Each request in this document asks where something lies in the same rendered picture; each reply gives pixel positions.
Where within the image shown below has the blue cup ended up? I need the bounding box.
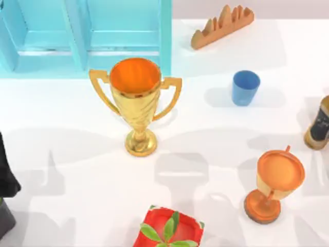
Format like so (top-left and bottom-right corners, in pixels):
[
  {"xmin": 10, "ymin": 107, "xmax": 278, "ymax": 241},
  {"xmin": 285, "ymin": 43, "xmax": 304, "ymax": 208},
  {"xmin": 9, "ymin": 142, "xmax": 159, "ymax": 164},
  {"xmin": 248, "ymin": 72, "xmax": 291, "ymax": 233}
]
[{"xmin": 231, "ymin": 70, "xmax": 261, "ymax": 107}]

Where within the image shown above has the green leafy plant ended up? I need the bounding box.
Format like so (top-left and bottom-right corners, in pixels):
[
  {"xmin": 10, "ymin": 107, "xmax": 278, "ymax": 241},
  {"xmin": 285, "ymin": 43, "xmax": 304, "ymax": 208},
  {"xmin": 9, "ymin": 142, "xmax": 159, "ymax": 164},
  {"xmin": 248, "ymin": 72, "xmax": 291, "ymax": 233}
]
[{"xmin": 140, "ymin": 211, "xmax": 199, "ymax": 247}]

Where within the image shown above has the black and gold bottle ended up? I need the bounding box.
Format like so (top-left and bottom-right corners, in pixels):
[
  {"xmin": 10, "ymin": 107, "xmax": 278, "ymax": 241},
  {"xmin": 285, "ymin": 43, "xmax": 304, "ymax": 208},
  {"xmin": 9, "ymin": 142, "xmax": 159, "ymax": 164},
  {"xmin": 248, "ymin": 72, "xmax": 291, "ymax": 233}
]
[{"xmin": 303, "ymin": 95, "xmax": 329, "ymax": 150}]

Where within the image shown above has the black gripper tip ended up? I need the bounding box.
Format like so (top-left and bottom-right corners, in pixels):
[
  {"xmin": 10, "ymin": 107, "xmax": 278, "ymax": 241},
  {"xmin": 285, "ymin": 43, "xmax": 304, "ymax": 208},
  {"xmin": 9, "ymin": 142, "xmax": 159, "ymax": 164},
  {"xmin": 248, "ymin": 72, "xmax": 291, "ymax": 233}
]
[{"xmin": 0, "ymin": 131, "xmax": 22, "ymax": 199}]

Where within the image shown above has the light blue rack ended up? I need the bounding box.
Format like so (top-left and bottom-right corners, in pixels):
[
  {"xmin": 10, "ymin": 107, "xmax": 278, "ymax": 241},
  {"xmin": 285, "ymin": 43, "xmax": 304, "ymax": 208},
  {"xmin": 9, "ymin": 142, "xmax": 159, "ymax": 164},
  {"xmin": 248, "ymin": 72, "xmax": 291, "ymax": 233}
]
[{"xmin": 0, "ymin": 0, "xmax": 174, "ymax": 79}]

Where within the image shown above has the red square plant pot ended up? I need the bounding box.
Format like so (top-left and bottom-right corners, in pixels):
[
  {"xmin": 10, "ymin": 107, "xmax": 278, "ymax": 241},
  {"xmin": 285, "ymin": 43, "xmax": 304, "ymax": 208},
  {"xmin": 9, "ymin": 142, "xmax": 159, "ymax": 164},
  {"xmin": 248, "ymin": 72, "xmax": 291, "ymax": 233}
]
[{"xmin": 132, "ymin": 204, "xmax": 206, "ymax": 247}]

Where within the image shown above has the sliced brown bread loaf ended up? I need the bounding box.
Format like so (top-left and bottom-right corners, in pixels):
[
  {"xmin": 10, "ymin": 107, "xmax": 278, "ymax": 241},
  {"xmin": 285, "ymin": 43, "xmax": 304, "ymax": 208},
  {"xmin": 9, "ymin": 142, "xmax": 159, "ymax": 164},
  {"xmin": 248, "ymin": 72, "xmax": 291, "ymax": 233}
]
[{"xmin": 191, "ymin": 4, "xmax": 255, "ymax": 51}]

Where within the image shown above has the tall gold trophy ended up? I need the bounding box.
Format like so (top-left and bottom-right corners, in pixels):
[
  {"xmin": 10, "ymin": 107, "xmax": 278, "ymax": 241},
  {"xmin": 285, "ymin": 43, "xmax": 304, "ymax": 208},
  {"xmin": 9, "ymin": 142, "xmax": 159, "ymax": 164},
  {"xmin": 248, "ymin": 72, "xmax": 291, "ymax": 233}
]
[{"xmin": 88, "ymin": 58, "xmax": 182, "ymax": 157}]

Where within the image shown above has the small orange trophy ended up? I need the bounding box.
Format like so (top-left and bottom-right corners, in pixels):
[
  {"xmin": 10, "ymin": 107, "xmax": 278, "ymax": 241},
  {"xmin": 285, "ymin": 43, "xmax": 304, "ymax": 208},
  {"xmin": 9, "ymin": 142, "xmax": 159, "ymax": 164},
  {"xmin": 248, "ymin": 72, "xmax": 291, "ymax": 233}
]
[{"xmin": 244, "ymin": 145, "xmax": 306, "ymax": 223}]

